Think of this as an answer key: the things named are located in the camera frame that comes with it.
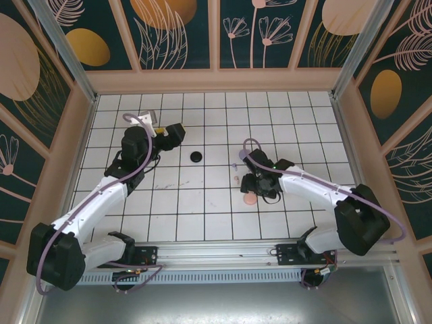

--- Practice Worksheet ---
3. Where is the grey slotted cable duct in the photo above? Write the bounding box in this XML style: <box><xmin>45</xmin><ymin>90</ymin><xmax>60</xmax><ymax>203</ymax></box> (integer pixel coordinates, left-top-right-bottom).
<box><xmin>45</xmin><ymin>268</ymin><xmax>304</xmax><ymax>286</ymax></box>

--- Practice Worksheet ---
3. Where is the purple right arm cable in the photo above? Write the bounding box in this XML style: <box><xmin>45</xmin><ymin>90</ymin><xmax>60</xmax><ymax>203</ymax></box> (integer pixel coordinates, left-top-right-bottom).
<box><xmin>242</xmin><ymin>137</ymin><xmax>408</xmax><ymax>244</ymax></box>

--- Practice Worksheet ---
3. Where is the aluminium frame post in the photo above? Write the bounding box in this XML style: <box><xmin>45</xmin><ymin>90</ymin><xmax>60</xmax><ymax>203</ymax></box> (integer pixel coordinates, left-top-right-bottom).
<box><xmin>330</xmin><ymin>0</ymin><xmax>399</xmax><ymax>101</ymax></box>
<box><xmin>26</xmin><ymin>0</ymin><xmax>99</xmax><ymax>104</ymax></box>

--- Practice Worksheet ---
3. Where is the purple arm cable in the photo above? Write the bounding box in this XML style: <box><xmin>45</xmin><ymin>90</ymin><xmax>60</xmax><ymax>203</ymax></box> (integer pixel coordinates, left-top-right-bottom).
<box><xmin>242</xmin><ymin>137</ymin><xmax>408</xmax><ymax>244</ymax></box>
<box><xmin>36</xmin><ymin>113</ymin><xmax>165</xmax><ymax>295</ymax></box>

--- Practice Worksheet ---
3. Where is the aluminium table side rail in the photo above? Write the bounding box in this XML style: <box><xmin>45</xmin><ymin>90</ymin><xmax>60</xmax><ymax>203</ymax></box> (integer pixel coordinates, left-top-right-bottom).
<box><xmin>329</xmin><ymin>94</ymin><xmax>376</xmax><ymax>239</ymax></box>
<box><xmin>50</xmin><ymin>94</ymin><xmax>99</xmax><ymax>246</ymax></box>

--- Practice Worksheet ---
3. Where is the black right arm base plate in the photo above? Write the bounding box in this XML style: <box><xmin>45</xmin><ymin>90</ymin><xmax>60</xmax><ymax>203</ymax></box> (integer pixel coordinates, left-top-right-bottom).
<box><xmin>275</xmin><ymin>243</ymin><xmax>338</xmax><ymax>267</ymax></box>

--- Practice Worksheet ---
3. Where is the grey metal panel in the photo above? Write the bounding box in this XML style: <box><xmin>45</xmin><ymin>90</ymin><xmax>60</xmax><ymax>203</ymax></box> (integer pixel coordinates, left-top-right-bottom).
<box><xmin>32</xmin><ymin>282</ymin><xmax>406</xmax><ymax>324</ymax></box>

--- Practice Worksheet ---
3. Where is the aluminium mounting rail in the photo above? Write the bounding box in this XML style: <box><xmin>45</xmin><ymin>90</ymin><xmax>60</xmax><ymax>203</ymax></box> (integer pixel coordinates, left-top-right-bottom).
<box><xmin>32</xmin><ymin>241</ymin><xmax>401</xmax><ymax>271</ymax></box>

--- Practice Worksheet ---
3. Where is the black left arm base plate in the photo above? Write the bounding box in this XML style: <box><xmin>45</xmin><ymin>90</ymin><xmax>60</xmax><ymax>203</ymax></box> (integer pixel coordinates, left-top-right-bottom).
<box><xmin>96</xmin><ymin>245</ymin><xmax>159</xmax><ymax>269</ymax></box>

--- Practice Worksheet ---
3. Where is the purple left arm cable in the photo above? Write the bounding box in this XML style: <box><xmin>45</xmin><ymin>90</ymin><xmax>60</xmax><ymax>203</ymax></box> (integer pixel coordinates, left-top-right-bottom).
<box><xmin>36</xmin><ymin>113</ymin><xmax>165</xmax><ymax>295</ymax></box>

